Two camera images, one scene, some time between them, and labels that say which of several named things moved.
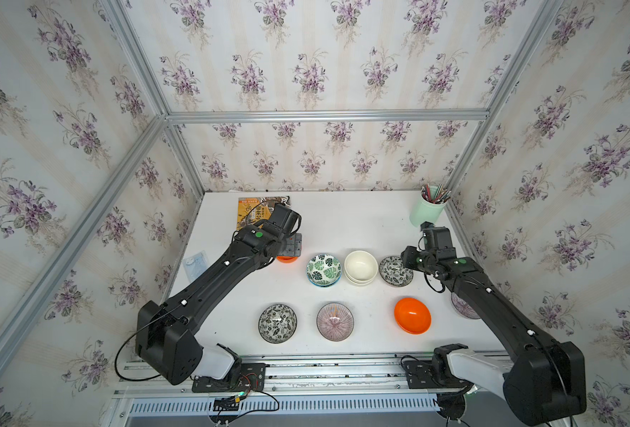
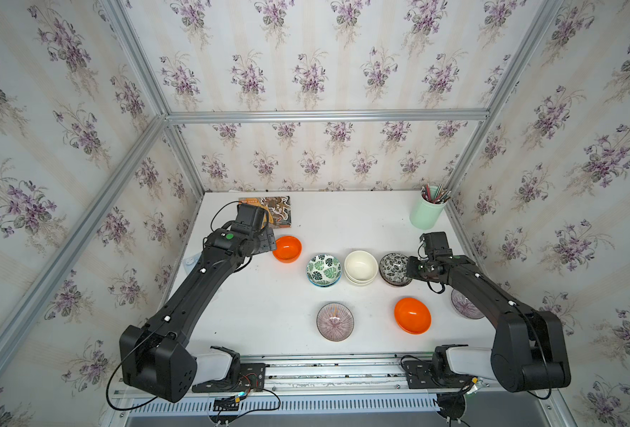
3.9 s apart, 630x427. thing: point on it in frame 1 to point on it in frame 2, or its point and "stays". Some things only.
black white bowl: (392, 272) stays
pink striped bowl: (463, 307) stays
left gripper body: (293, 246) to (264, 242)
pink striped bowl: (335, 321) stays
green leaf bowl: (324, 270) stays
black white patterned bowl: (278, 323) to (393, 269)
